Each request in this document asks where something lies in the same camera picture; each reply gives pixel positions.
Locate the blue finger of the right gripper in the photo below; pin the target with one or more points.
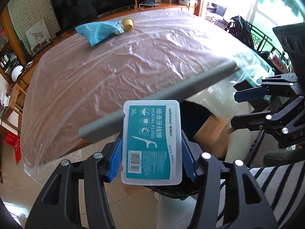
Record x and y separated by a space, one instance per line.
251 121
250 94

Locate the clear dental floss box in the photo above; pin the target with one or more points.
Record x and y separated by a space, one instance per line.
152 144

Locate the light blue plastic bag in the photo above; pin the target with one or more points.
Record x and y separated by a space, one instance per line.
96 32

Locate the wooden tv cabinet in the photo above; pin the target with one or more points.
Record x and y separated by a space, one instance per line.
13 120

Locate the horse painting on canvas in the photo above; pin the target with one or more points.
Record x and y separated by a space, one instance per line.
38 36

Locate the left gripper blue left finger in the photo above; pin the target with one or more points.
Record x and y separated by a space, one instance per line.
57 205

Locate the white helmet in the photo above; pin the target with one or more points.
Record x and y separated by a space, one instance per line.
17 71

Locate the small yellow cup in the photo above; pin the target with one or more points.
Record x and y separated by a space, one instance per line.
128 23

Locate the grey trash bin rim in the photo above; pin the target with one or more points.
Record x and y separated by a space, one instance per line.
113 123

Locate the red paper bag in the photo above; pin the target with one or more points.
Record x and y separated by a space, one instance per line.
13 140

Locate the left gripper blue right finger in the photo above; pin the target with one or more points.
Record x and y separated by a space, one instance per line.
245 205

